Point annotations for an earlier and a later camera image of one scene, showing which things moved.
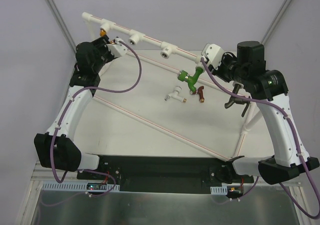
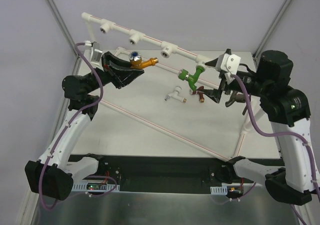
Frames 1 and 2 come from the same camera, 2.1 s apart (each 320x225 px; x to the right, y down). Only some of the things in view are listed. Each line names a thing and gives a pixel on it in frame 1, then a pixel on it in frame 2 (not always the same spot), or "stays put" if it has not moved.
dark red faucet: x=200 y=91 stays put
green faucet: x=182 y=76 stays put
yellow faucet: x=102 y=32 → x=136 y=62
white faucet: x=174 y=95 stays put
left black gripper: x=104 y=45 → x=108 y=68
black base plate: x=155 y=174 stays put
